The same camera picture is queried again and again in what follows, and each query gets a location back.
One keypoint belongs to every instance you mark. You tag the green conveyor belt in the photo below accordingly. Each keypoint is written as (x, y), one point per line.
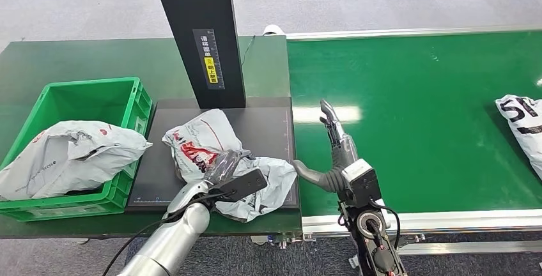
(423, 117)

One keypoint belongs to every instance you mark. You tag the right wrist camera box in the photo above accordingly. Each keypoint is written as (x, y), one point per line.
(362, 181)

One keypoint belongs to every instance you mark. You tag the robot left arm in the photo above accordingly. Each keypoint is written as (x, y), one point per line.
(178, 231)

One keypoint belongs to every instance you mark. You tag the dark green table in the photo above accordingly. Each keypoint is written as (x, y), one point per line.
(84, 58)

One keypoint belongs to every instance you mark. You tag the grey-white crumpled package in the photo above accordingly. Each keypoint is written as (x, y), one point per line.
(72, 155)

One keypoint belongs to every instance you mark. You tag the black scanner column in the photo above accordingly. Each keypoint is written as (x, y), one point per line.
(199, 11)

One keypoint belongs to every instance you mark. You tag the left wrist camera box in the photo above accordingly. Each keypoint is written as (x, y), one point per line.
(247, 183)

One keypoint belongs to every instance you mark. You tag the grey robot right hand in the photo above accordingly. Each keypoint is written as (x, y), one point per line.
(345, 151)

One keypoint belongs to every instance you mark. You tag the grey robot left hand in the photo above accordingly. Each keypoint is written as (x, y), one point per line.
(226, 166)

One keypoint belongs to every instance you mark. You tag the aluminium conveyor frame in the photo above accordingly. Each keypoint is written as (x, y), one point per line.
(444, 221)

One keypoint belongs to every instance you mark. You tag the white package with red print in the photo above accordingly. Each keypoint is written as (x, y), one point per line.
(199, 138)

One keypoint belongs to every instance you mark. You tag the green plastic crate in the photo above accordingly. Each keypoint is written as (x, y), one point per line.
(84, 96)

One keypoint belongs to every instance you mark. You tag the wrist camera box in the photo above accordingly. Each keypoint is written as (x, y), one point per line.
(362, 181)
(247, 183)

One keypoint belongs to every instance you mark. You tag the white package with black print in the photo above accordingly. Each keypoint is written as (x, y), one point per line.
(523, 126)

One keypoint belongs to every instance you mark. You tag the black scanner platform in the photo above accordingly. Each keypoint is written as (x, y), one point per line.
(262, 130)

